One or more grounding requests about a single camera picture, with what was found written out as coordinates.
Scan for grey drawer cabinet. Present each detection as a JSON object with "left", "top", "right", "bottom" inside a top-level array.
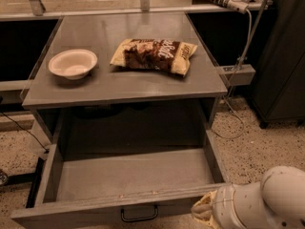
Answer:
[{"left": 19, "top": 11, "right": 229, "bottom": 155}]

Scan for black drawer handle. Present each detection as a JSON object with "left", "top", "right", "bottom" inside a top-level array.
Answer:
[{"left": 120, "top": 205, "right": 158, "bottom": 223}]

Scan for grey top drawer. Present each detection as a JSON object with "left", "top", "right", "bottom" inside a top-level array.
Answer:
[{"left": 10, "top": 109, "right": 253, "bottom": 229}]

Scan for metal rail frame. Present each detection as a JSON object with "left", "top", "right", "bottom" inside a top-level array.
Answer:
[{"left": 0, "top": 0, "right": 275, "bottom": 21}]

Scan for white paper bowl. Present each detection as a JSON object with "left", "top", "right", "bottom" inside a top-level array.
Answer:
[{"left": 48, "top": 49, "right": 97, "bottom": 80}]

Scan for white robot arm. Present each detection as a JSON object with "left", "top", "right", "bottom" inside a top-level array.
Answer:
[{"left": 192, "top": 166, "right": 305, "bottom": 229}]

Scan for black floor cable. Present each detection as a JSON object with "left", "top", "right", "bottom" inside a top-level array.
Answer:
[{"left": 0, "top": 111, "right": 50, "bottom": 153}]

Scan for yellow brown chip bag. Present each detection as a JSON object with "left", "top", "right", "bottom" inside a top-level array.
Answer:
[{"left": 110, "top": 39, "right": 197, "bottom": 76}]

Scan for grey side bracket box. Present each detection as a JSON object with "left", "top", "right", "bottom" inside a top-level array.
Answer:
[{"left": 216, "top": 64, "right": 255, "bottom": 87}]

